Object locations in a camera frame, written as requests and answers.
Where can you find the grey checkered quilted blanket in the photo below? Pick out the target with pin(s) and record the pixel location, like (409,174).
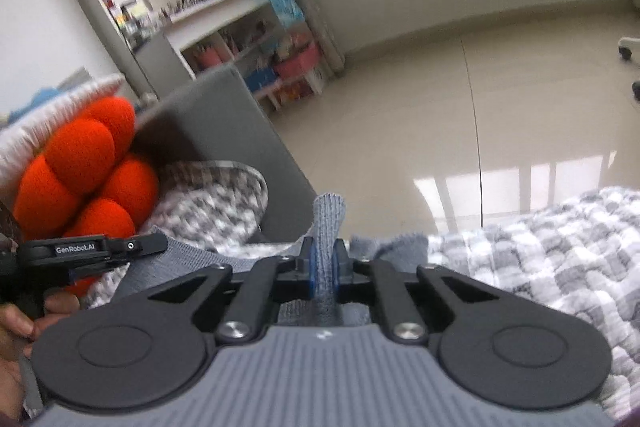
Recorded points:
(550,257)

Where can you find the pink storage box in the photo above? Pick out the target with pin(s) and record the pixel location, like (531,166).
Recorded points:
(297,59)

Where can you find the person's left hand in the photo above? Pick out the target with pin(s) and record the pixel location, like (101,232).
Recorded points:
(12,332)

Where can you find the blue plush toy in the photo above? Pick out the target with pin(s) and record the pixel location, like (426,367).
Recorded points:
(40,102)

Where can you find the grey knit sweater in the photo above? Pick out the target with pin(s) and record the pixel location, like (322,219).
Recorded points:
(327,227)

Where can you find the orange knot cushion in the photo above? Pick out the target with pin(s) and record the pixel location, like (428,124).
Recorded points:
(85,157)

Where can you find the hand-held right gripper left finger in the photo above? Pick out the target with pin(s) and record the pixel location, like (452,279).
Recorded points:
(312,277)

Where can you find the white striped pillow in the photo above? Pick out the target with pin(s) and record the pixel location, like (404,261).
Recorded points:
(40,127)

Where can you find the grey sofa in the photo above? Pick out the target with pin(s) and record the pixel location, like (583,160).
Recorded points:
(235,142)

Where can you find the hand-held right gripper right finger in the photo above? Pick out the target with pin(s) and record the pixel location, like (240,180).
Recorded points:
(340,277)

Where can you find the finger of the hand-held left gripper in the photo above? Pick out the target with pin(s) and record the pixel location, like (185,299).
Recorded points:
(140,246)

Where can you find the blue patterned hanging cloth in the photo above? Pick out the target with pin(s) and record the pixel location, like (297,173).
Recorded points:
(285,2)

